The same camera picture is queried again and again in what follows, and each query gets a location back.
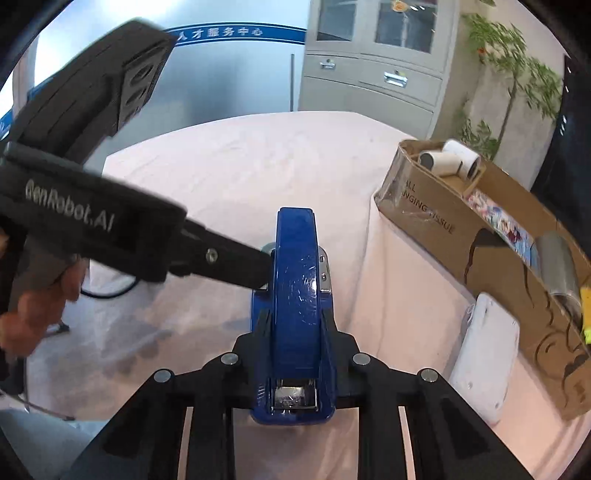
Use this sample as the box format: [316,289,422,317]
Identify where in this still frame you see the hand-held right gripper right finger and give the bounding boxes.
[320,307,532,480]

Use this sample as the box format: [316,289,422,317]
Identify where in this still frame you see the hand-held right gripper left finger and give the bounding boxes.
[78,308,278,480]

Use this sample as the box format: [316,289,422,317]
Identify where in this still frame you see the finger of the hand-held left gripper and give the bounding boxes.
[168,219,273,291]

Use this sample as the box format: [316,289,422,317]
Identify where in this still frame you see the blue stapler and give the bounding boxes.
[249,207,337,425]

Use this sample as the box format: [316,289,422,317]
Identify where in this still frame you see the brown cardboard box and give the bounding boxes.
[373,138,591,422]

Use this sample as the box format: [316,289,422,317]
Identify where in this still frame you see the cartoon board game box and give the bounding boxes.
[464,187,539,266]

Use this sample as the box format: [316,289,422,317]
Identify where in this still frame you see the white paper roll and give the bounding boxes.
[442,139,482,180]
[418,150,458,177]

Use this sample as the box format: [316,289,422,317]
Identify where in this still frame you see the silver metal canister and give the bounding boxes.
[536,232,585,324]

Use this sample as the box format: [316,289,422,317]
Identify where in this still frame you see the person's left hand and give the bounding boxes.
[0,261,90,357]

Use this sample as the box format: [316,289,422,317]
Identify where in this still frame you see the white flat plastic device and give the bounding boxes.
[449,292,522,425]

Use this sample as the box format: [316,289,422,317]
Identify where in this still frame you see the grey metal cabinet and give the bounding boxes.
[298,0,461,139]

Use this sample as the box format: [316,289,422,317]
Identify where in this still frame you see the black flat screen television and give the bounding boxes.
[531,55,591,217]

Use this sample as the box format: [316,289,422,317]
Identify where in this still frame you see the tall leafy green plant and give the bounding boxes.
[455,13,564,160]

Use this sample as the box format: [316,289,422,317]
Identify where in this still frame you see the black cable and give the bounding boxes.
[81,276,140,299]

